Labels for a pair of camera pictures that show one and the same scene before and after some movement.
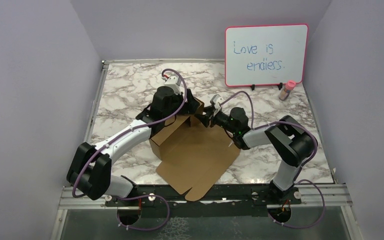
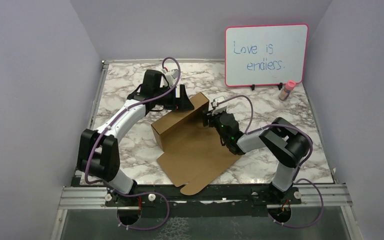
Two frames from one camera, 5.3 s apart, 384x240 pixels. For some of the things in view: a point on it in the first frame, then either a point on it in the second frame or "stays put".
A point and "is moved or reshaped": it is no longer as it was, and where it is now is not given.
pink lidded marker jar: (285, 93) stays put
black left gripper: (189, 106) -> (182, 103)
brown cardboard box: (192, 155) is moved or reshaped
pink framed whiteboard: (265, 54) stays put
